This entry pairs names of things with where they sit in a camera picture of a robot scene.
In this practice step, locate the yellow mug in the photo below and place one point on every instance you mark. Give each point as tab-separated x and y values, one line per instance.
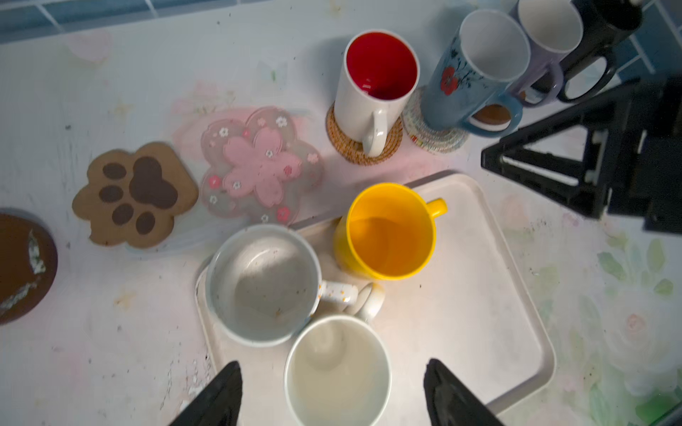
388	233

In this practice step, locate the black mug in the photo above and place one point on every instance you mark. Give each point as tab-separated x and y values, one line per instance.
606	24

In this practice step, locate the beige serving tray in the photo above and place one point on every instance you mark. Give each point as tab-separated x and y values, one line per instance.
468	308

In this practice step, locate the dark brown glossy round coaster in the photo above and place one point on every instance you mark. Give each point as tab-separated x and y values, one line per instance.
29	263

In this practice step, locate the pink flower coaster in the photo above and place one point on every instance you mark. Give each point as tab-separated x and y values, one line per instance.
258	168

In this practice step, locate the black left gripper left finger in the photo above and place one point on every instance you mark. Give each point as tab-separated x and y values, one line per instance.
219	403

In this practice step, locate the red inside white mug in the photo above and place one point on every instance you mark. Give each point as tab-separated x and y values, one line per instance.
379	73

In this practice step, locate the white mug middle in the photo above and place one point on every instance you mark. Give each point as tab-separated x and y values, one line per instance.
338	372

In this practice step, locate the brown paw shaped coaster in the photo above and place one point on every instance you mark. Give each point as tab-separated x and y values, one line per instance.
134	198

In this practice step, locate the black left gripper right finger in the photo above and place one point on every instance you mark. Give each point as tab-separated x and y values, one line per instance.
449	402

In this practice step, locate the purple handle white mug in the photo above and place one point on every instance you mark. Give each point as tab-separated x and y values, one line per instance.
554	30

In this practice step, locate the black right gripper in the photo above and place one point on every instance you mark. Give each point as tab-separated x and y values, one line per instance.
632	155

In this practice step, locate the white mug top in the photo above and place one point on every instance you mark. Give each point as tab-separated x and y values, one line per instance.
265	283

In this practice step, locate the light blue mug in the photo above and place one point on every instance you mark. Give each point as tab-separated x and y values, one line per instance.
490	52

